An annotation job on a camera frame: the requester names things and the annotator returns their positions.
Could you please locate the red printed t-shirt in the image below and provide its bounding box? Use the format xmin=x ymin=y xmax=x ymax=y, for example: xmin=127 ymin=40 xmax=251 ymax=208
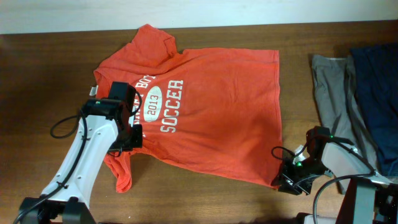
xmin=94 ymin=25 xmax=282 ymax=187

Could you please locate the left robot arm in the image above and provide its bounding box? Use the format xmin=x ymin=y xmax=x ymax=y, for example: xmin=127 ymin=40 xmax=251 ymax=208
xmin=14 ymin=82 xmax=143 ymax=223

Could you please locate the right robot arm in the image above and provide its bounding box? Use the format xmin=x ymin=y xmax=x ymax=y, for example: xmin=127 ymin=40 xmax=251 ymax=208
xmin=272 ymin=126 xmax=397 ymax=223

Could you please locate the grey garment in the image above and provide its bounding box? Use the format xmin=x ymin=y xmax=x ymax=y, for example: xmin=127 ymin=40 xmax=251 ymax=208
xmin=312 ymin=55 xmax=393 ymax=185

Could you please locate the navy blue garment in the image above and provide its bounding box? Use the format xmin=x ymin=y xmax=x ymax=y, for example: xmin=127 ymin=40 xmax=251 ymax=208
xmin=350 ymin=43 xmax=397 ymax=177

